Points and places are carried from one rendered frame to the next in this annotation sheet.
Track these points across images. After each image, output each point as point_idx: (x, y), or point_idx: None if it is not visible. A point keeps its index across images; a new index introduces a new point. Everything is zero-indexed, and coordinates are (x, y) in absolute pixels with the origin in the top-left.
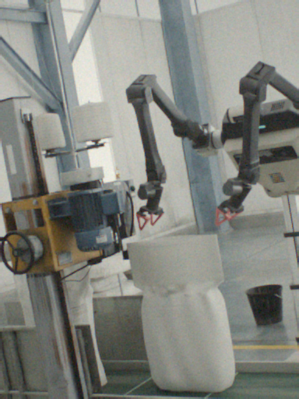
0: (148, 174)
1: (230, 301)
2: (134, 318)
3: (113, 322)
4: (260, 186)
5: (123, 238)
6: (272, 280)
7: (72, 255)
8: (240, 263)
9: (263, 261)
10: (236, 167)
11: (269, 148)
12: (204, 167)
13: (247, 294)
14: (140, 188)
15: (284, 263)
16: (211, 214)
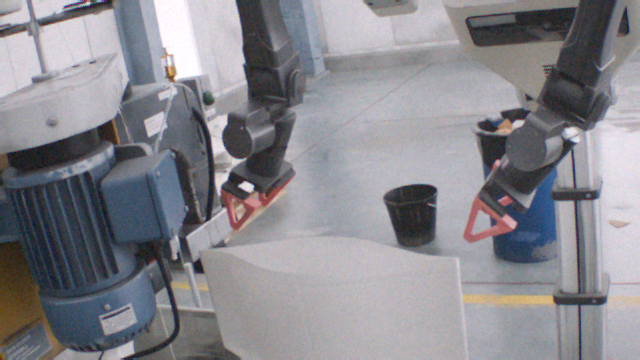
0: (252, 80)
1: (350, 195)
2: (225, 353)
3: (184, 353)
4: (361, 21)
5: (190, 225)
6: (400, 157)
7: (48, 334)
8: (349, 125)
9: (379, 122)
10: (465, 46)
11: (564, 6)
12: (294, 0)
13: (387, 203)
14: (231, 124)
15: (408, 127)
16: (303, 55)
